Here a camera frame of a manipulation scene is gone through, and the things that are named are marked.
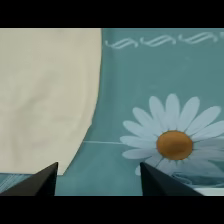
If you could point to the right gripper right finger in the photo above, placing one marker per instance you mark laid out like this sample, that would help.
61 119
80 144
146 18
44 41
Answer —
160 185

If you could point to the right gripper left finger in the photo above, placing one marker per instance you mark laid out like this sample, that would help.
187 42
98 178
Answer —
41 184

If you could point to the cream garment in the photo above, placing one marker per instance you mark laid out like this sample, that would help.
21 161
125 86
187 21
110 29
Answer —
43 100

